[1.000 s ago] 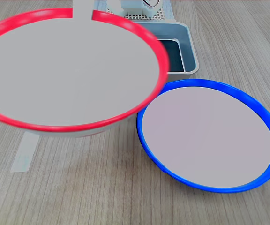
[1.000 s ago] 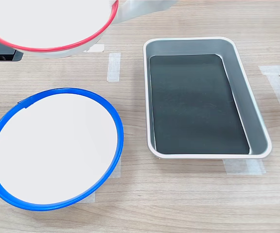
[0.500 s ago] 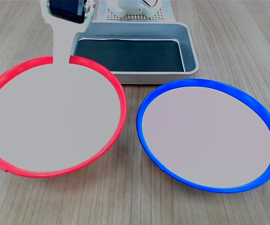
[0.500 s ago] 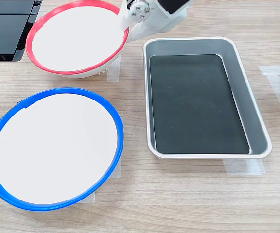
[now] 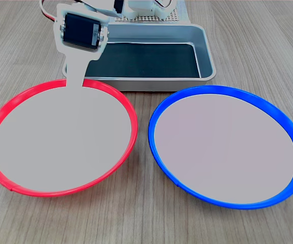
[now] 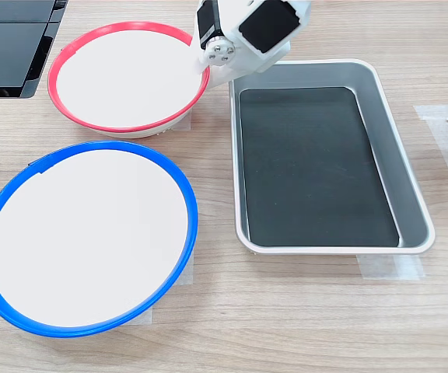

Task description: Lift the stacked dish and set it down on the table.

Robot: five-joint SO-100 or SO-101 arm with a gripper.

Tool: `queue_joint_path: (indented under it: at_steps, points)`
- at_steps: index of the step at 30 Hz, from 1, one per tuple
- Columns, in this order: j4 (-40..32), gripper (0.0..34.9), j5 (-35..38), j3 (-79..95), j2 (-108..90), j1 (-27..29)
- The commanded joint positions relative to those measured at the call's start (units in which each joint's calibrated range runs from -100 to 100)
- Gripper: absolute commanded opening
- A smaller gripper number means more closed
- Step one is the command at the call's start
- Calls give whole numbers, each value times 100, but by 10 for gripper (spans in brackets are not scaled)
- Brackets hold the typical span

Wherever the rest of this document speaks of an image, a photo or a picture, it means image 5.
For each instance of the blue-rimmed round white plate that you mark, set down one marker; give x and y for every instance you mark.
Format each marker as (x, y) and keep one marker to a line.
(225, 150)

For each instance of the red-rimmed round white plate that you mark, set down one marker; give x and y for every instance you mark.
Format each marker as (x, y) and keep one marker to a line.
(60, 142)

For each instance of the pale perforated base plate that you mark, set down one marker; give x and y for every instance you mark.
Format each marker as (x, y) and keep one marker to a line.
(180, 12)

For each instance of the steel tray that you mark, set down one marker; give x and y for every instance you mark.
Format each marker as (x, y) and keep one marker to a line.
(205, 50)

